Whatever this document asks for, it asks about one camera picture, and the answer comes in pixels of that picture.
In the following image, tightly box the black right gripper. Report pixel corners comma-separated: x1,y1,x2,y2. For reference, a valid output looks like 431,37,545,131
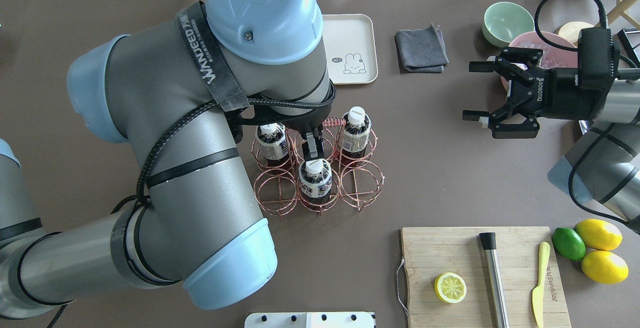
462,47,608,139

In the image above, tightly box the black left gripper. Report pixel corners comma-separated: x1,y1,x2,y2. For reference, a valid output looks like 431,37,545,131
287,113,326,162

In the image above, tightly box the copper wire bottle basket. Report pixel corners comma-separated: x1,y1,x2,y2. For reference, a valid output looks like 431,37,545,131
251,117,385,217

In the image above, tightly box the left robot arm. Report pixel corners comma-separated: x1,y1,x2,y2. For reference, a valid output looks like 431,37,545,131
1,0,336,320

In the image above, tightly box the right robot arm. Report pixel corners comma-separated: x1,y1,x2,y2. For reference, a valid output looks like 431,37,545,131
462,43,639,233

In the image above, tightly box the tea bottle white cap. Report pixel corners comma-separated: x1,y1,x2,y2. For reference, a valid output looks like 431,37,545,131
338,105,372,166
254,122,291,170
298,159,333,205

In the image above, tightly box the grey folded cloth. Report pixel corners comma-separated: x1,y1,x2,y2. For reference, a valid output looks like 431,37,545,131
394,23,450,74

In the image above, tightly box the mint green bowl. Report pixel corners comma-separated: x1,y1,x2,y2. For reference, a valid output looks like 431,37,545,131
481,1,535,48

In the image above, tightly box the pink ribbed ice bowl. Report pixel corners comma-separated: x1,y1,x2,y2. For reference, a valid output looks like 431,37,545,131
500,31,578,92

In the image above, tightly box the round wooden stand base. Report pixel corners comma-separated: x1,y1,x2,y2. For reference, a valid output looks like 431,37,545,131
555,21,594,46

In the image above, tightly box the cream rabbit tray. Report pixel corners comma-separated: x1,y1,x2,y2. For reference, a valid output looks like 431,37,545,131
323,13,378,85

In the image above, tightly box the bamboo cutting board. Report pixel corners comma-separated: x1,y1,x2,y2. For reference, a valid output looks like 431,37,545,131
400,227,552,328

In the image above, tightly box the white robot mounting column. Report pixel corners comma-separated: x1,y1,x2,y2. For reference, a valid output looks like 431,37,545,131
244,310,377,328

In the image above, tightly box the green lime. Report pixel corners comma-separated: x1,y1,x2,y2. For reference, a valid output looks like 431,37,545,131
551,227,586,261

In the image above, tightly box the yellow lemon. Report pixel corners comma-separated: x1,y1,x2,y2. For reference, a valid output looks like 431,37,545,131
580,250,629,285
574,218,623,251

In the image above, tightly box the half lemon slice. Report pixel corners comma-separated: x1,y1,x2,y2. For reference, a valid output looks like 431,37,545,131
434,272,467,304

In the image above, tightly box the yellow plastic knife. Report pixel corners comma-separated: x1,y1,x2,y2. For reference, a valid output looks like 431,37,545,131
531,241,551,328

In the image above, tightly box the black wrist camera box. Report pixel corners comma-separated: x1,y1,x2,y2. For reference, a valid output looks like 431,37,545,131
577,27,620,93

